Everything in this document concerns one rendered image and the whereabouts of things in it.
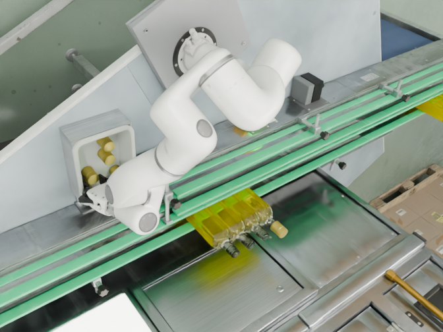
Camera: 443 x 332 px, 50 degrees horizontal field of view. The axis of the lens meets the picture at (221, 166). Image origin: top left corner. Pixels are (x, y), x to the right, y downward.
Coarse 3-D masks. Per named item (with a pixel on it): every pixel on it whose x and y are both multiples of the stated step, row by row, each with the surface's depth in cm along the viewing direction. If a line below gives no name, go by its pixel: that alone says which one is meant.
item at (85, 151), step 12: (108, 132) 123; (120, 132) 133; (132, 132) 128; (84, 144) 130; (96, 144) 132; (120, 144) 136; (132, 144) 131; (84, 156) 132; (96, 156) 135; (120, 156) 139; (132, 156) 133; (96, 168) 137; (108, 168) 140; (84, 204) 132
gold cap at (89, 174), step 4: (84, 168) 134; (88, 168) 134; (92, 168) 135; (84, 172) 133; (88, 172) 132; (92, 172) 133; (84, 176) 133; (88, 176) 132; (92, 176) 132; (96, 176) 133; (88, 180) 132; (92, 180) 133; (96, 180) 134
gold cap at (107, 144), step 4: (108, 136) 132; (96, 140) 131; (100, 140) 130; (104, 140) 129; (108, 140) 129; (100, 144) 130; (104, 144) 129; (108, 144) 129; (112, 144) 130; (104, 148) 129; (108, 148) 130; (112, 148) 131
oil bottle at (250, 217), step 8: (224, 200) 151; (232, 200) 151; (240, 200) 151; (232, 208) 148; (240, 208) 148; (248, 208) 149; (240, 216) 146; (248, 216) 146; (256, 216) 146; (248, 224) 145; (248, 232) 147
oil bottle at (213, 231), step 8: (192, 216) 146; (200, 216) 145; (208, 216) 145; (192, 224) 148; (200, 224) 143; (208, 224) 142; (216, 224) 143; (200, 232) 145; (208, 232) 141; (216, 232) 140; (224, 232) 140; (208, 240) 143; (216, 240) 139; (224, 240) 140; (216, 248) 141
